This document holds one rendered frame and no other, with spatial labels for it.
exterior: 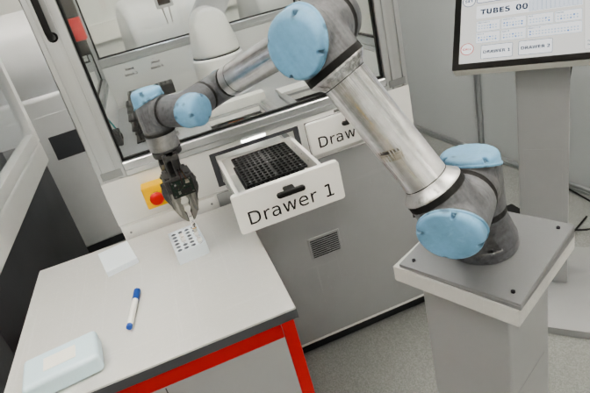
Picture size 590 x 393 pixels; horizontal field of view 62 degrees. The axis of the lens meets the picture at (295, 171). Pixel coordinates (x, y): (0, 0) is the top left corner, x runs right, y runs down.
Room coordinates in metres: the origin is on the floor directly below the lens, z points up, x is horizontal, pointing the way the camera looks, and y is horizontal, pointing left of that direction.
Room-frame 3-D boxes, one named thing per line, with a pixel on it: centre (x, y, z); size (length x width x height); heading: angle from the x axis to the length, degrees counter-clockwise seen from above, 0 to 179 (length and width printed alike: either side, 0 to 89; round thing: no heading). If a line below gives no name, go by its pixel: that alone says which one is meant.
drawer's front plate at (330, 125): (1.50, -0.21, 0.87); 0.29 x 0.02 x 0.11; 102
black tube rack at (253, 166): (1.32, 0.07, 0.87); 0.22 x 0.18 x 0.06; 12
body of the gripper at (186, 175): (1.14, 0.29, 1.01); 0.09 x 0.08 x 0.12; 18
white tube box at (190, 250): (1.18, 0.33, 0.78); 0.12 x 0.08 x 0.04; 18
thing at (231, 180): (1.33, 0.07, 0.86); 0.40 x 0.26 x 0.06; 12
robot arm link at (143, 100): (1.15, 0.29, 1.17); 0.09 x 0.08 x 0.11; 54
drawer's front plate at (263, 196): (1.12, 0.03, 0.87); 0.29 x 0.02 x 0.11; 102
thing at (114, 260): (1.21, 0.54, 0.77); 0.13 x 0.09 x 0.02; 26
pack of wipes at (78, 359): (0.81, 0.56, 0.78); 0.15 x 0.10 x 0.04; 109
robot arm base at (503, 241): (0.87, -0.35, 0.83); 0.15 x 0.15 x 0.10
